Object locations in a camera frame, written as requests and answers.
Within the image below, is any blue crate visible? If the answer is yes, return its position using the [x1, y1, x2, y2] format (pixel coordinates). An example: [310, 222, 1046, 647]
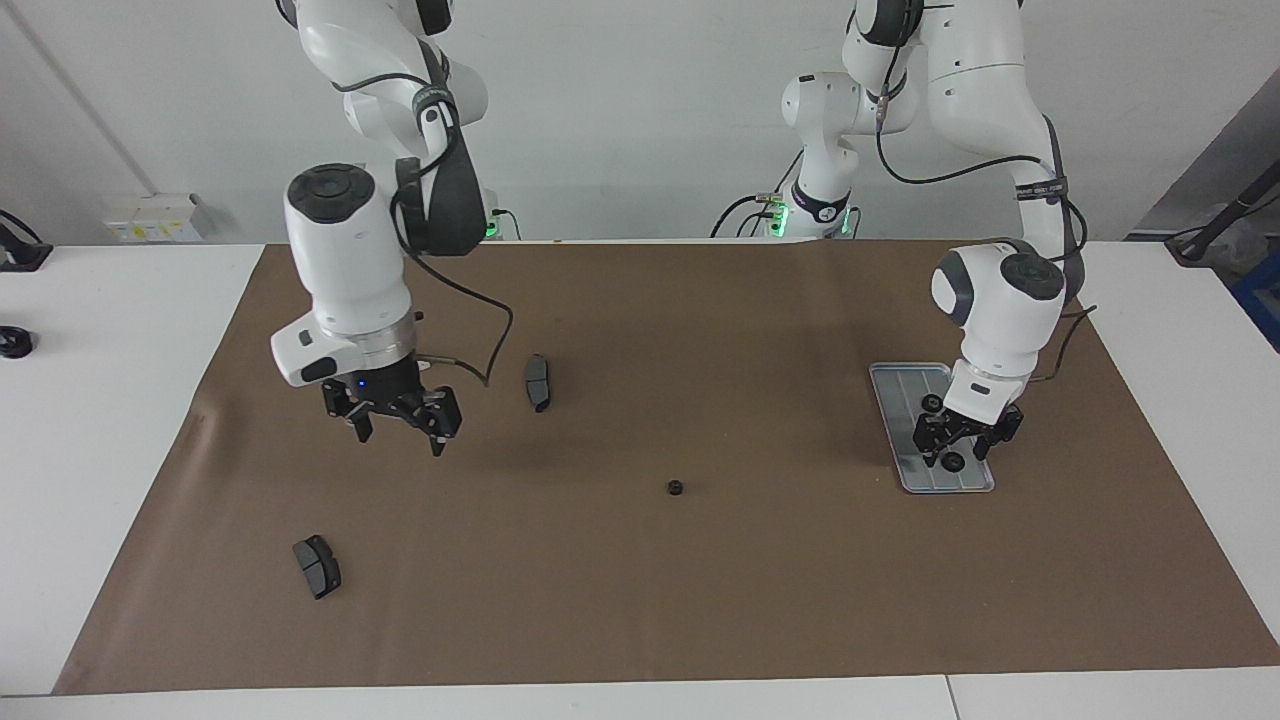
[1232, 250, 1280, 353]

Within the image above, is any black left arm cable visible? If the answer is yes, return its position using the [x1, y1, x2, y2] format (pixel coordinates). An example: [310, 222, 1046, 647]
[870, 0, 1099, 386]

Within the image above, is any silver metal ribbed tray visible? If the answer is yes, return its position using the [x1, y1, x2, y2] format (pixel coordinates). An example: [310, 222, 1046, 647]
[868, 362, 997, 495]

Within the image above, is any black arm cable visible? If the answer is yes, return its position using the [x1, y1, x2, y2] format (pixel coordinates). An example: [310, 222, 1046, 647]
[870, 0, 1099, 386]
[333, 40, 516, 389]

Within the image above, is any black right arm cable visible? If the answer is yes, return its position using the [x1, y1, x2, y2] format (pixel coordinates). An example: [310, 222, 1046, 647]
[333, 40, 516, 389]

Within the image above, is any black stand base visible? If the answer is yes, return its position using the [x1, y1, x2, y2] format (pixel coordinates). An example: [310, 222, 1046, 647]
[0, 210, 53, 271]

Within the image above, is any white wall socket box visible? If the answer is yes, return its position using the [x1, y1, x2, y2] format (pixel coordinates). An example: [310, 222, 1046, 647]
[103, 193, 206, 244]

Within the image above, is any short dark grey brake pad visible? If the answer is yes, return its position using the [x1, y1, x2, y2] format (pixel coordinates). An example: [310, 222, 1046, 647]
[292, 535, 342, 601]

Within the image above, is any brown paper table mat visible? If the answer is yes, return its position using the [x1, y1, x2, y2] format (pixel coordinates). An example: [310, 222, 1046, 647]
[52, 238, 1280, 697]

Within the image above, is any black tripod pole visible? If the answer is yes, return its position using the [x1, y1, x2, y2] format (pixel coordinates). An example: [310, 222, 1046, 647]
[1165, 158, 1280, 264]

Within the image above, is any black base cable bundle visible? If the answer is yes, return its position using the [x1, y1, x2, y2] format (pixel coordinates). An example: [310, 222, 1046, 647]
[710, 150, 801, 239]

